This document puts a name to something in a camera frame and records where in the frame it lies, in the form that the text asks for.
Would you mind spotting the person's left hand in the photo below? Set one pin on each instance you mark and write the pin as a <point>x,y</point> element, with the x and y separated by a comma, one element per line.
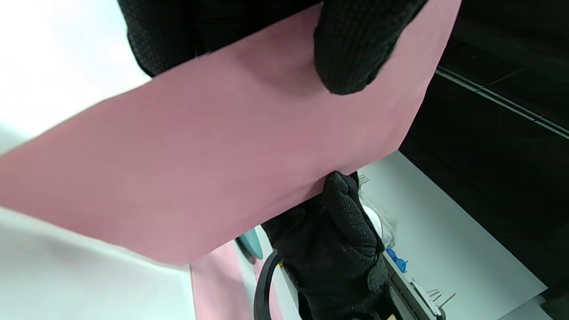
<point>355,44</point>

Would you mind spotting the person's right hand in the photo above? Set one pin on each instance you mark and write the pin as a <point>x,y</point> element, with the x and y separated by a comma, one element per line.
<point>329,258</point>

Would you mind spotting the pink paper sheet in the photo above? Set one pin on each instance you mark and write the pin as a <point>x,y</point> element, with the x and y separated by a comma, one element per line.
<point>218,289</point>
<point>200,164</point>

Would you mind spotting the teal round plate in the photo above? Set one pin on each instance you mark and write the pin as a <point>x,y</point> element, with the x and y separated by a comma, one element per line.
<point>251,244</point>

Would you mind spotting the grey storage shelf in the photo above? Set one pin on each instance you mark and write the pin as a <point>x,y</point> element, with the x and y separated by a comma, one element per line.
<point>413,293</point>

